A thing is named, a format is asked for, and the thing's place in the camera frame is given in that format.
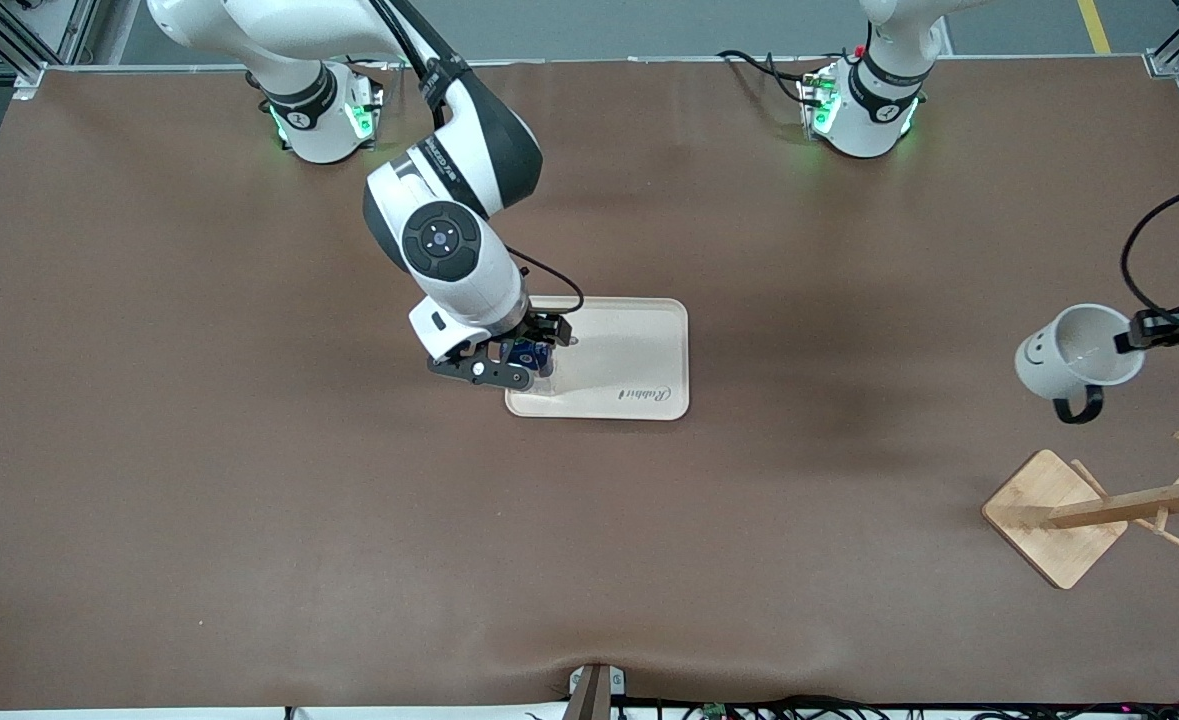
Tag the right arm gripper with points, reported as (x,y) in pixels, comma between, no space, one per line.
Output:
(536,328)

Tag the blue milk carton green cap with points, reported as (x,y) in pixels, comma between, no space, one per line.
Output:
(531,355)

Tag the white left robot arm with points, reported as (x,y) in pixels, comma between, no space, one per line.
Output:
(874,100)

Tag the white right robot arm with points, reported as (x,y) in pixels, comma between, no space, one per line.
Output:
(449,230)

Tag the wooden cup rack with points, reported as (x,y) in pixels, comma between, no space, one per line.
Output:
(1049,515)

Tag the beige plastic tray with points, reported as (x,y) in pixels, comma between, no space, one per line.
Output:
(639,345)

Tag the brown table cover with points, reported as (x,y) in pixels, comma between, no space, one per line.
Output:
(249,500)

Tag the metal table edge bracket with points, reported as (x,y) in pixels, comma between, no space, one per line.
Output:
(595,692)

